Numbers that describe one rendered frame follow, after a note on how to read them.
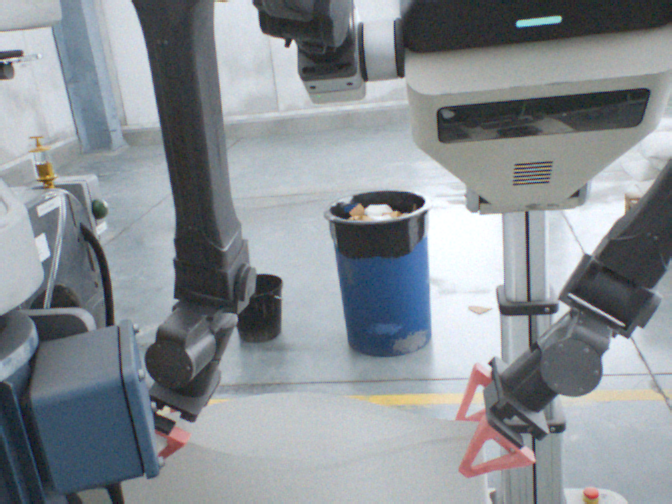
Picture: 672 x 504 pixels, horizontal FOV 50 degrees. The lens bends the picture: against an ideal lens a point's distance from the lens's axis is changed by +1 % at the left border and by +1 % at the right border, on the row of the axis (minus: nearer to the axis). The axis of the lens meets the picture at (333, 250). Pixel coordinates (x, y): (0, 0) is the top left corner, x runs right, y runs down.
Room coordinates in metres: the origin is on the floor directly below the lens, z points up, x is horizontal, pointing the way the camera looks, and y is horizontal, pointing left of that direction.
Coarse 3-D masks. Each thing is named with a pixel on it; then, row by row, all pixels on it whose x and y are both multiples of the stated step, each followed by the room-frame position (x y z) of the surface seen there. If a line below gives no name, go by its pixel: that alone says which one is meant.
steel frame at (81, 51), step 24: (72, 0) 9.08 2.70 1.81; (72, 24) 9.09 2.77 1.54; (96, 24) 9.16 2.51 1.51; (72, 48) 9.11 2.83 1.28; (96, 48) 9.02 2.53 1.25; (72, 72) 9.12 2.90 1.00; (96, 72) 8.91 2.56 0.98; (72, 96) 9.01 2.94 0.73; (96, 96) 9.08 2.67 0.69; (96, 120) 9.09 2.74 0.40; (96, 144) 9.10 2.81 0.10; (120, 144) 9.10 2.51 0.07
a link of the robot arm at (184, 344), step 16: (240, 272) 0.75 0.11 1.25; (256, 272) 0.77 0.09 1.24; (176, 288) 0.77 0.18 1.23; (240, 288) 0.74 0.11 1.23; (176, 304) 0.74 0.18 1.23; (192, 304) 0.74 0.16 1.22; (208, 304) 0.75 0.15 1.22; (224, 304) 0.75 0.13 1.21; (240, 304) 0.75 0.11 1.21; (176, 320) 0.70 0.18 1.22; (192, 320) 0.71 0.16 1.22; (208, 320) 0.72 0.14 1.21; (160, 336) 0.68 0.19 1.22; (176, 336) 0.68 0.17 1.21; (192, 336) 0.69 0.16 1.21; (208, 336) 0.72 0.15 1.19; (160, 352) 0.68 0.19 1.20; (176, 352) 0.68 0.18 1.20; (192, 352) 0.68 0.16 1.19; (208, 352) 0.71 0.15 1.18; (160, 368) 0.68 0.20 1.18; (176, 368) 0.68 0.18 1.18; (192, 368) 0.67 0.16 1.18; (160, 384) 0.68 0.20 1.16; (176, 384) 0.68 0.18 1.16
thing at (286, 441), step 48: (192, 432) 0.81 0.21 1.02; (240, 432) 0.82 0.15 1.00; (288, 432) 0.82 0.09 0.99; (336, 432) 0.81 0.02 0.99; (384, 432) 0.77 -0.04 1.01; (432, 432) 0.71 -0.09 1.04; (144, 480) 0.79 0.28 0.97; (192, 480) 0.74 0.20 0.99; (240, 480) 0.70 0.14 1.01; (288, 480) 0.68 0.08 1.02; (336, 480) 0.68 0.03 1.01; (384, 480) 0.69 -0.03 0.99; (432, 480) 0.71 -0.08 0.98; (480, 480) 0.70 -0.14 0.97
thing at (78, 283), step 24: (24, 192) 0.89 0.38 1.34; (48, 192) 0.88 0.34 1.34; (48, 216) 0.86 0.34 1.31; (72, 216) 0.92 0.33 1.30; (48, 240) 0.85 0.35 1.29; (72, 240) 0.90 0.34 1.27; (48, 264) 0.84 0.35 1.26; (72, 264) 0.89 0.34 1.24; (96, 264) 0.95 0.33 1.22; (72, 288) 0.88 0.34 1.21; (96, 288) 0.93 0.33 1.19; (96, 312) 0.92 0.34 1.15
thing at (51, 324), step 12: (24, 312) 0.54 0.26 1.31; (36, 312) 0.54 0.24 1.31; (48, 312) 0.54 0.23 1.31; (60, 312) 0.53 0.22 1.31; (72, 312) 0.53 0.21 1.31; (84, 312) 0.54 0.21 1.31; (36, 324) 0.54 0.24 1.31; (48, 324) 0.53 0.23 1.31; (60, 324) 0.53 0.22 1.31; (72, 324) 0.53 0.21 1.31; (84, 324) 0.53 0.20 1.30; (48, 336) 0.53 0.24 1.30; (60, 336) 0.53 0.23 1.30; (36, 348) 0.52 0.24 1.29
